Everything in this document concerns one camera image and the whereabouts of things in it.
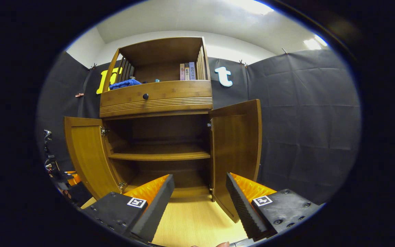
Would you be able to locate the wooden cabinet drawer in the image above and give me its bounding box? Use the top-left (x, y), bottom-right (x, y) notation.
top-left (100, 80), bottom-right (213, 118)

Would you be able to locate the black backdrop cloth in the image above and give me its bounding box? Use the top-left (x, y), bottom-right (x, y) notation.
top-left (36, 48), bottom-right (362, 205)

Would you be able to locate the wooden inner shelf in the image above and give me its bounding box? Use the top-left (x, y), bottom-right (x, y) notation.
top-left (108, 144), bottom-right (211, 162)

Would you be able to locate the small ceiling light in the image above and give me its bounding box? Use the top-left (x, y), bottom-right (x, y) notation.
top-left (303, 34), bottom-right (328, 50)

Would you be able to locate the large ceiling light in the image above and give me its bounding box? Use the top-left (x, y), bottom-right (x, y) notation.
top-left (225, 0), bottom-right (274, 15)

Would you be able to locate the wooden shoe cabinet door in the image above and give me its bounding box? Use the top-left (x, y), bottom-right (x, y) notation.
top-left (64, 117), bottom-right (122, 200)
top-left (208, 99), bottom-right (262, 223)

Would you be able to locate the blue towel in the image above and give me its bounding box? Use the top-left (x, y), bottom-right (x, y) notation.
top-left (109, 79), bottom-right (142, 90)

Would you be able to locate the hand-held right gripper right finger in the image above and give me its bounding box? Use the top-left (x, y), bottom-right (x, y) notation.
top-left (226, 173), bottom-right (321, 242)

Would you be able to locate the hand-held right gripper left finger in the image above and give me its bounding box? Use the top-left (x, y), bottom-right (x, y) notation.
top-left (82, 174), bottom-right (175, 243)

